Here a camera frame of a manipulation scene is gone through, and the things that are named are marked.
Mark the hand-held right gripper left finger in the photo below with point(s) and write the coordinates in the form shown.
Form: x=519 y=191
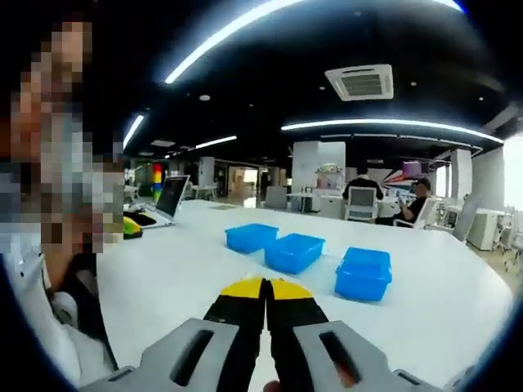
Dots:
x=237 y=322

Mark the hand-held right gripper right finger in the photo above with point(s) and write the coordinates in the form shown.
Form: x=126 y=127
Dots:
x=294 y=318

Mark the blue plastic bin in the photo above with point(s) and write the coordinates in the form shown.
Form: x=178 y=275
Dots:
x=361 y=277
x=292 y=255
x=249 y=241

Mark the person's right hand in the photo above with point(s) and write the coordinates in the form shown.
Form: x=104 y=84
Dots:
x=272 y=387

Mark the open silver laptop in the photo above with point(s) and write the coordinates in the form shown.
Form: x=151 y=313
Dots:
x=169 y=196

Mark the rainbow striped pillar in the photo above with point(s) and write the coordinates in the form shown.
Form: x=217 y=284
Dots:
x=157 y=179

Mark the green notepad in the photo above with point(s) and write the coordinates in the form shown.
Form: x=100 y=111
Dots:
x=222 y=206

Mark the short ceiling light strip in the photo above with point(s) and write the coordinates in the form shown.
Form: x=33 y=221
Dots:
x=135 y=128

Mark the straight ceiling light strip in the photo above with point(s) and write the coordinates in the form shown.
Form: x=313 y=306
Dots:
x=216 y=142

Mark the white mesh office chair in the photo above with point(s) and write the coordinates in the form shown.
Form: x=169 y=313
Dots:
x=427 y=212
x=361 y=204

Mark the white display shelf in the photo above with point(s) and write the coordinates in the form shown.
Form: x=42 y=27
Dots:
x=329 y=177

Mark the long curved ceiling light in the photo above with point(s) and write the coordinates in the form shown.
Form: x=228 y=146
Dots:
x=192 y=63

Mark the purple screen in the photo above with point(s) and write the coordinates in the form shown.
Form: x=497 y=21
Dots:
x=414 y=166

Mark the curved ceiling light strip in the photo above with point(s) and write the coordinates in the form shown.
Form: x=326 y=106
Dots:
x=388 y=121

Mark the ceiling air conditioner vent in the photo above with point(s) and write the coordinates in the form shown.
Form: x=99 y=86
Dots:
x=359 y=83

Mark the striped flag wall poster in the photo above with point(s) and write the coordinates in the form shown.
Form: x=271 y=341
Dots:
x=396 y=178

